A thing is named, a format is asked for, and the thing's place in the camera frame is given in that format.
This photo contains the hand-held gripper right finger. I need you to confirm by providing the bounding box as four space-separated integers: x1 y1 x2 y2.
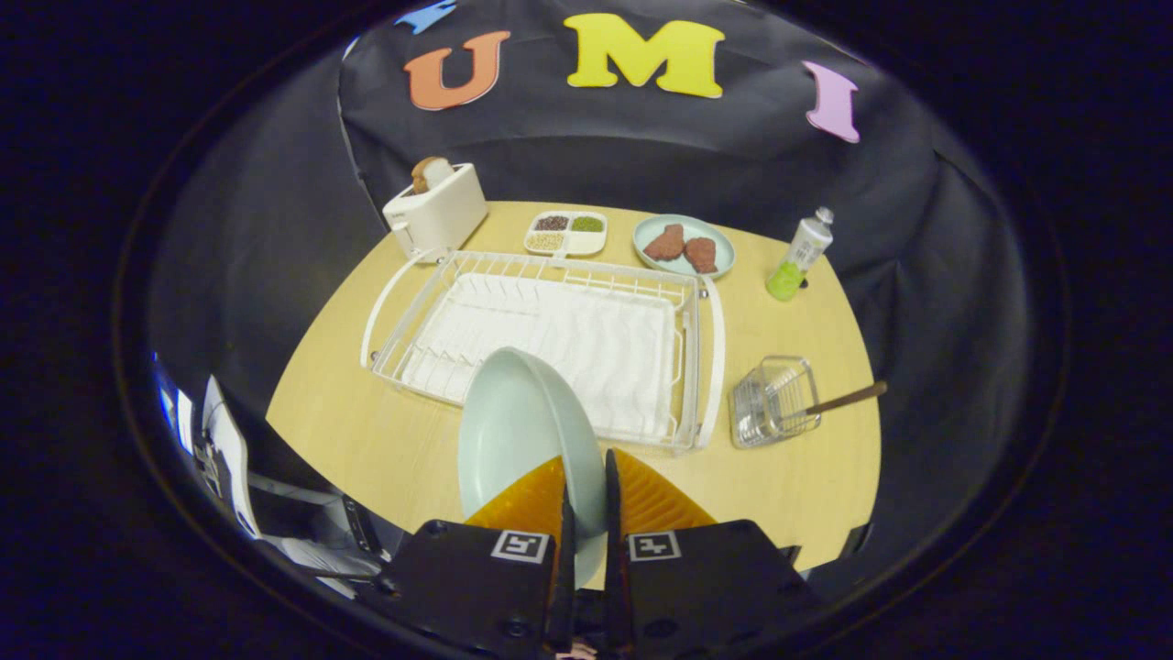
603 447 826 656

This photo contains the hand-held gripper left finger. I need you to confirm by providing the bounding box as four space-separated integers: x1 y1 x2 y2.
380 456 576 656

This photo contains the pale green plate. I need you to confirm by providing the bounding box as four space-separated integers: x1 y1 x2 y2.
457 346 608 589

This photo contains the clear wire basket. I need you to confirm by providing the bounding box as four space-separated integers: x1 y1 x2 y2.
730 356 822 450

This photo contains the white wire dish rack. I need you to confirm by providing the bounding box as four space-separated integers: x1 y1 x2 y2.
360 249 727 457

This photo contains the brown handled spoon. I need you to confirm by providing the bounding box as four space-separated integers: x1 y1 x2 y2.
805 380 889 418

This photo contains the white divided bean dish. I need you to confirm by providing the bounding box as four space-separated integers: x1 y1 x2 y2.
523 212 608 258

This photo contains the small green plate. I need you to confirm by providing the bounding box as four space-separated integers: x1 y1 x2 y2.
632 214 737 279

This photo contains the white drain tray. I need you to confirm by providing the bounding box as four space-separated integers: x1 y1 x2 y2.
401 272 679 441

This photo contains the green drink bottle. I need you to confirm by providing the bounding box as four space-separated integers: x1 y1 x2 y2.
765 207 835 303

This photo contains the white toaster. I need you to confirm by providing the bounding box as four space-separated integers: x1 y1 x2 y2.
382 163 488 262

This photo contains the black backdrop cloth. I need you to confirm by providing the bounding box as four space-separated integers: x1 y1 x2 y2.
147 0 1032 588

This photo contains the bread slice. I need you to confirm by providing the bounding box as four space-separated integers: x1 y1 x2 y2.
411 156 455 194

